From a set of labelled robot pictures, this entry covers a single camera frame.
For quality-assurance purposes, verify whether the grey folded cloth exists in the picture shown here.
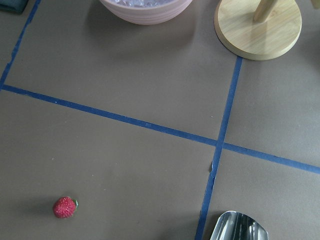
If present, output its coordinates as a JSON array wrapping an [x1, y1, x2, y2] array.
[[0, 0, 28, 14]]

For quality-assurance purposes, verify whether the red strawberry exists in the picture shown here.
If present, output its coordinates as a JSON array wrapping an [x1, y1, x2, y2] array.
[[52, 196, 79, 219]]

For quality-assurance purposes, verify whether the steel ice scoop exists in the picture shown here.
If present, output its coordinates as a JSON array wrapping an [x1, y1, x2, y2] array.
[[210, 210, 269, 240]]

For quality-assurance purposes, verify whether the wooden cup stand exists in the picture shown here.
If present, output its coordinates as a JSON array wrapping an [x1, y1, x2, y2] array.
[[214, 0, 302, 61]]

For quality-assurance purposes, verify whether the pink bowl of ice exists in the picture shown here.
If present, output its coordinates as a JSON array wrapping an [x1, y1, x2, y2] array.
[[100, 0, 192, 25]]

